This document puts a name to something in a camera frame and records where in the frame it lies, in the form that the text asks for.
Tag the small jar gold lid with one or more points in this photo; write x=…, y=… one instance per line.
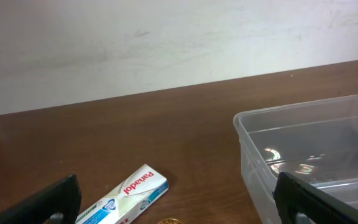
x=171, y=221

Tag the clear plastic container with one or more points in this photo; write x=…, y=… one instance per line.
x=316, y=141

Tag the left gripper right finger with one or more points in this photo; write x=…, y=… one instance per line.
x=296, y=201

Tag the white Panadol box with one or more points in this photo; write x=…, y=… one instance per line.
x=127, y=200

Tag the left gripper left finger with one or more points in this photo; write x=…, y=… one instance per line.
x=57, y=203

